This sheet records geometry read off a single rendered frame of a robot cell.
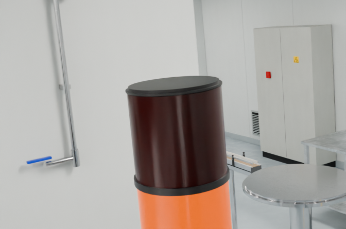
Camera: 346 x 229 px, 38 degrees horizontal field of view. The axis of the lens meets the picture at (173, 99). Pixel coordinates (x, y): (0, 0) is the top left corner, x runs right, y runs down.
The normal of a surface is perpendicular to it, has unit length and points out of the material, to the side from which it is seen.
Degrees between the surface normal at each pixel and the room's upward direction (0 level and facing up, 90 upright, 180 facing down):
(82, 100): 90
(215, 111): 90
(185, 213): 90
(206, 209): 90
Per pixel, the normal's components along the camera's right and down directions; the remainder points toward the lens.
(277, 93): -0.86, 0.16
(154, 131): -0.47, 0.19
